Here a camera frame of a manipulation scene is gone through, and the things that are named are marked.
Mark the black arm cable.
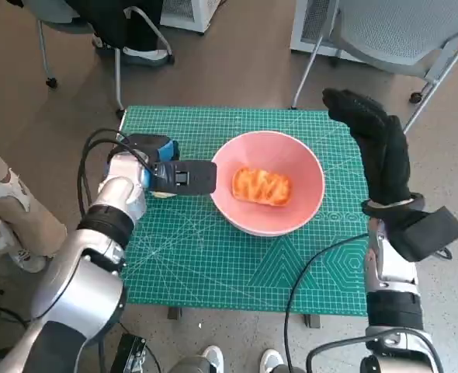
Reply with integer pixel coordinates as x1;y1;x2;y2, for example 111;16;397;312
76;127;152;218
284;232;370;373

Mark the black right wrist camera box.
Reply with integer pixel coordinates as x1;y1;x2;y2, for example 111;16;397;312
391;206;458;262

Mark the empty grey mesh chair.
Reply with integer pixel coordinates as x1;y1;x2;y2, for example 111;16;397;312
290;0;458;135

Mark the long braided toy bread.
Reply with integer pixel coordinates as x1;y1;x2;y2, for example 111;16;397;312
231;166;293;206

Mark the grey chair with person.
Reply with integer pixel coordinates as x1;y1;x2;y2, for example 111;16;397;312
21;0;175;117

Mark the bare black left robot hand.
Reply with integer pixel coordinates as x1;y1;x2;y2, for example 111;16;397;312
108;133;182;164

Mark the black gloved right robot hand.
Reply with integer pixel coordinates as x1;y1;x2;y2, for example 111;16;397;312
321;88;411;205

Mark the pink bowl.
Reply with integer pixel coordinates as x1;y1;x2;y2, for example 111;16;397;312
209;131;326;238

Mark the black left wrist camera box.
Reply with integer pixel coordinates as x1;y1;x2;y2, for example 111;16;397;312
151;160;218;197

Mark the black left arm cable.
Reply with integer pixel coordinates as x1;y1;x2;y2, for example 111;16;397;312
76;127;152;218

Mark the green cutting mat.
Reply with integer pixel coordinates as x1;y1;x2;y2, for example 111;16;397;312
118;104;422;318

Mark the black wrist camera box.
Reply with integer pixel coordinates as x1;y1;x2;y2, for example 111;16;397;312
391;206;458;262
151;160;218;197

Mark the large white mesh cabinet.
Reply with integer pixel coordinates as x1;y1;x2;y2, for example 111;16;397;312
290;0;362;61

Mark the seated person in black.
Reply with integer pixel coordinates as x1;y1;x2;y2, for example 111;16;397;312
3;0;170;67

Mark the white shoe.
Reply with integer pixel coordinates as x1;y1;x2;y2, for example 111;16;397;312
202;345;225;373
259;349;283;373

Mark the black device box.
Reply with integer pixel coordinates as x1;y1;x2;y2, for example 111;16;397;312
110;333;162;373

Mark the small white mesh cabinet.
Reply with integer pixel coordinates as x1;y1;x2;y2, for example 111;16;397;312
159;0;228;34

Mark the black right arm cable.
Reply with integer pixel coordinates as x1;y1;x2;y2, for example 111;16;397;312
284;232;370;373

